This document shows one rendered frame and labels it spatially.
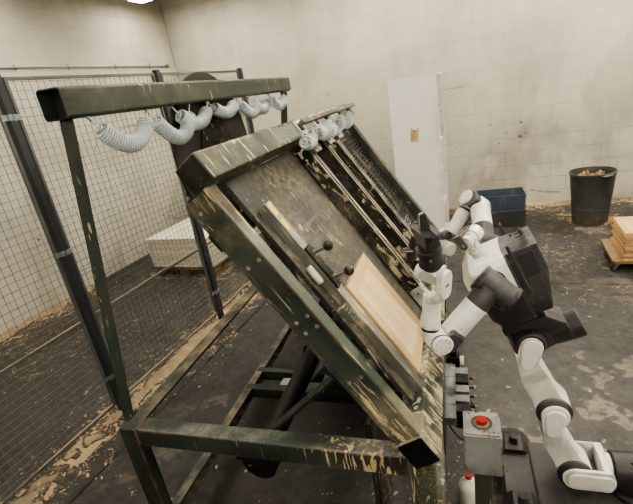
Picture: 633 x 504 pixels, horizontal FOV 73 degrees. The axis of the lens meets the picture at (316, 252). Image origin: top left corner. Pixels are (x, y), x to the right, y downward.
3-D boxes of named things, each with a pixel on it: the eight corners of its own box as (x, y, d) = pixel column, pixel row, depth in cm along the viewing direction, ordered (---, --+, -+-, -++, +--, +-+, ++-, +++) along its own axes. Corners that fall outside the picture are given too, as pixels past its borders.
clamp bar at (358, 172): (427, 272, 273) (459, 251, 262) (307, 124, 259) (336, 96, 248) (428, 265, 282) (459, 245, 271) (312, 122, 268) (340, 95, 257)
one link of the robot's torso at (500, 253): (555, 280, 186) (520, 210, 179) (575, 321, 156) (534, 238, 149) (487, 304, 198) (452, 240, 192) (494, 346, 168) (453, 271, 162)
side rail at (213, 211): (395, 446, 152) (421, 436, 147) (184, 207, 139) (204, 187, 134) (397, 434, 157) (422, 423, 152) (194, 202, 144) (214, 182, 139)
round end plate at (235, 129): (206, 241, 214) (161, 70, 187) (196, 241, 216) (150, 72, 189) (266, 199, 285) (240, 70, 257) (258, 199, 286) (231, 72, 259)
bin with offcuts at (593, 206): (618, 227, 513) (623, 173, 491) (569, 228, 533) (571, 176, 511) (609, 214, 557) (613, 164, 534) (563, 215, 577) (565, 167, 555)
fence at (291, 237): (414, 393, 171) (422, 389, 169) (257, 210, 160) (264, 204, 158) (415, 385, 176) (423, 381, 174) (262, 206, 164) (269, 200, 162)
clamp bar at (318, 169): (423, 311, 229) (462, 289, 218) (277, 135, 214) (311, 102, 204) (424, 302, 237) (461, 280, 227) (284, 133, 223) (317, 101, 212)
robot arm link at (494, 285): (493, 315, 158) (518, 287, 155) (492, 319, 150) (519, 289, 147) (467, 295, 162) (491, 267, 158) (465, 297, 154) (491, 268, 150)
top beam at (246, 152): (195, 197, 136) (214, 177, 131) (173, 172, 134) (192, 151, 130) (345, 122, 331) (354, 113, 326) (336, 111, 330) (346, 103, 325)
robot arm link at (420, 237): (421, 243, 135) (427, 272, 141) (447, 230, 136) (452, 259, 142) (401, 227, 145) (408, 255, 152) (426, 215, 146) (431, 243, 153)
